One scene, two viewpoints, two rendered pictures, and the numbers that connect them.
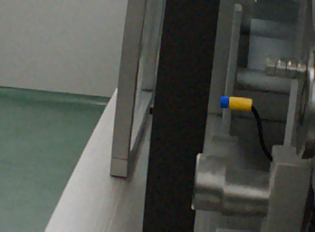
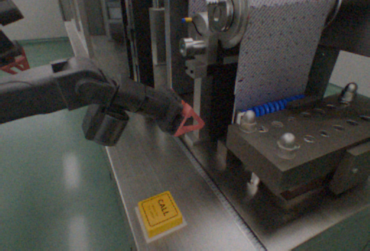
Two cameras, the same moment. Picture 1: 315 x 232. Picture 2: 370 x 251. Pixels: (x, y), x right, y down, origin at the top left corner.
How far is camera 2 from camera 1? 0.32 m
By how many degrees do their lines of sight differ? 30
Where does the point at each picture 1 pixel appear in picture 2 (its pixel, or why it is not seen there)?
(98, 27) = (32, 16)
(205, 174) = (188, 43)
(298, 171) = (214, 36)
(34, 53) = (11, 27)
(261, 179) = (201, 42)
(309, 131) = (227, 22)
